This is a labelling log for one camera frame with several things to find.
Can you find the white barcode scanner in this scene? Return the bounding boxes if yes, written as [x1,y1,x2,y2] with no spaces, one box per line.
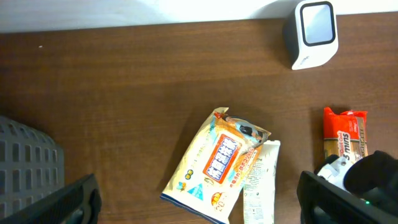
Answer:
[282,0,338,70]

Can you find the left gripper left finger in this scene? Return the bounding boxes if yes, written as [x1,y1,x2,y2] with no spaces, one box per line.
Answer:
[1,174,102,224]

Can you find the orange spaghetti pasta packet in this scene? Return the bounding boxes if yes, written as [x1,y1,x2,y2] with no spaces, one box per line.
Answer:
[323,107,368,164]

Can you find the grey plastic mesh basket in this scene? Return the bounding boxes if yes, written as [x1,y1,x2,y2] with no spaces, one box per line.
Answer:
[1,116,65,219]

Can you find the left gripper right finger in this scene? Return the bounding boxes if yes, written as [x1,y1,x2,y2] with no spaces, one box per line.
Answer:
[297,171,397,224]

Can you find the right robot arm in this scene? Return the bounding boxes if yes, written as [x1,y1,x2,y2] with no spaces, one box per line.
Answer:
[314,151,397,216]

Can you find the white tube with gold cap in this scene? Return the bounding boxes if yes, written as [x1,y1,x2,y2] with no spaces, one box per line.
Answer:
[243,140,280,224]

